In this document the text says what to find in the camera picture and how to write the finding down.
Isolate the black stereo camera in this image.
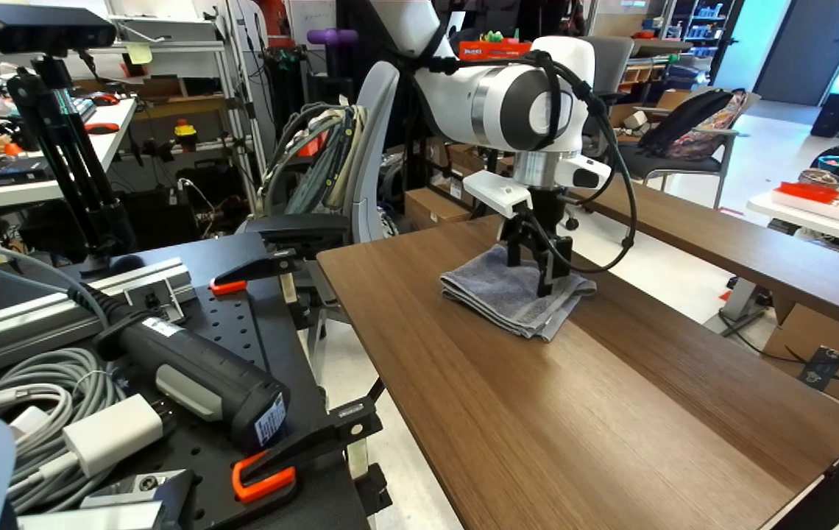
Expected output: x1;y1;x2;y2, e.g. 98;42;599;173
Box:
0;0;117;55

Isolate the white power adapter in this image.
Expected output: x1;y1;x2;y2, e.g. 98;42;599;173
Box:
61;392;166;481

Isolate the white side table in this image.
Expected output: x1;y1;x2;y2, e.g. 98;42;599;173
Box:
744;185;839;260

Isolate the white workbench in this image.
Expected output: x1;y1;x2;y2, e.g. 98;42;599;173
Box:
0;95;139;219

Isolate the black clamp small orange tip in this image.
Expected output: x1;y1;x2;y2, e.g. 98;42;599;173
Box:
209;248;304;304

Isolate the red flat item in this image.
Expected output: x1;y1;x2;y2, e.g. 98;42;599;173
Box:
774;180;839;207

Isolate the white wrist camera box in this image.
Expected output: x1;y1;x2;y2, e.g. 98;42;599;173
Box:
460;169;538;222

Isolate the grey cable bundle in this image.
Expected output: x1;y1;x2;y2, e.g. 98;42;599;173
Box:
0;345;132;515

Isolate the purple cylinder item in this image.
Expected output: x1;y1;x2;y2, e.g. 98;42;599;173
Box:
304;26;362;49

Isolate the orange plastic box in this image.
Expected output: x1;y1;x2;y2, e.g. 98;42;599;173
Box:
457;36;535;66

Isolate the flat cardboard box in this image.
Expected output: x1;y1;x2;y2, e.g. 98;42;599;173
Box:
759;304;839;416

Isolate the brown wooden side desk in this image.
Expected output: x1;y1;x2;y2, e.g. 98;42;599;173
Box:
582;173;839;342

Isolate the silver aluminium extrusion rail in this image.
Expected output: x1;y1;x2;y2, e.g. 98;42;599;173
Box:
0;256;194;385

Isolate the grey towel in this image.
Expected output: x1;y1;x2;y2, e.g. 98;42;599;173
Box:
440;242;600;345

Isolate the black power brick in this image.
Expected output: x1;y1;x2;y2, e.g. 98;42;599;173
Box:
797;348;839;394

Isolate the grey mesh office chair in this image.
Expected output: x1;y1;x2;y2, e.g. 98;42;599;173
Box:
588;36;637;100

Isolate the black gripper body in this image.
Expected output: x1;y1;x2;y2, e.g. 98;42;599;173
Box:
500;185;578;248

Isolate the small cardboard box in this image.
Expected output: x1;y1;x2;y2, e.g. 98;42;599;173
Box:
403;185;474;235

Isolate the cable bundle on chair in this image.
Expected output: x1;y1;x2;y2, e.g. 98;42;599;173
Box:
260;100;368;219

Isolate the black camera tripod stand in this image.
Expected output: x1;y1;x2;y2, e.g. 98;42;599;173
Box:
4;54;139;260

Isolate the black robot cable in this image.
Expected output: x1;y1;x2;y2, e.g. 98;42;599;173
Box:
376;19;643;279

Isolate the black padded chair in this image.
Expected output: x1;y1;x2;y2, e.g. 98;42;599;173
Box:
613;88;750;211

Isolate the black clamp large orange grip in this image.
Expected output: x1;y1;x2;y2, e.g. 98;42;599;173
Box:
226;381;385;509

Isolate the black handheld scanner device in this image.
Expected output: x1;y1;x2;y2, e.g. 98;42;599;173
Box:
92;314;291;454

